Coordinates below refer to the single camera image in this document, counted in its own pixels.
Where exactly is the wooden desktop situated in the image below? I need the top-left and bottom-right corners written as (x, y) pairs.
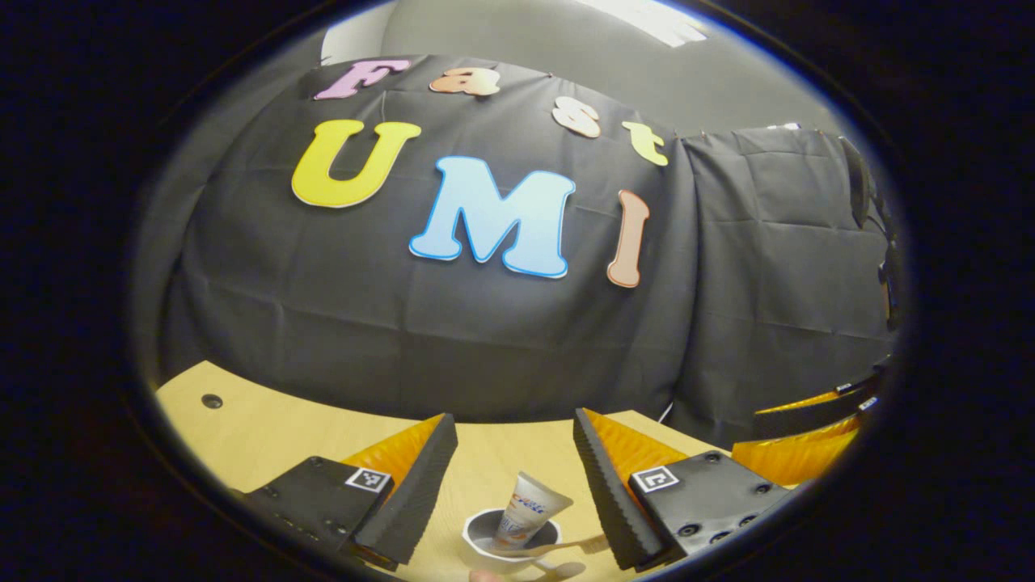
top-left (154, 361), bottom-right (797, 582)

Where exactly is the ceiling light panel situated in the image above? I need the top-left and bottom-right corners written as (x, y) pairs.
top-left (578, 0), bottom-right (708, 48)

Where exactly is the black backdrop cloth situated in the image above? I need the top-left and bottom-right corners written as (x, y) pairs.
top-left (133, 55), bottom-right (898, 449)

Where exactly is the beige toothbrush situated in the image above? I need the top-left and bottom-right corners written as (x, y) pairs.
top-left (493, 533), bottom-right (611, 560)

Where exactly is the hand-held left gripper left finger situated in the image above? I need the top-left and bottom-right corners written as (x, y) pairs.
top-left (243, 413), bottom-right (459, 573)

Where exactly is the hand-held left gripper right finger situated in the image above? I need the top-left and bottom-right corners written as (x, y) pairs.
top-left (572, 407), bottom-right (797, 573)

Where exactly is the white toothpaste tube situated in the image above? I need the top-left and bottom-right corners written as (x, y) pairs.
top-left (492, 471), bottom-right (574, 552)

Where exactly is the white cup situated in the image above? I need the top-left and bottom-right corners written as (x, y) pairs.
top-left (462, 508), bottom-right (587, 581)

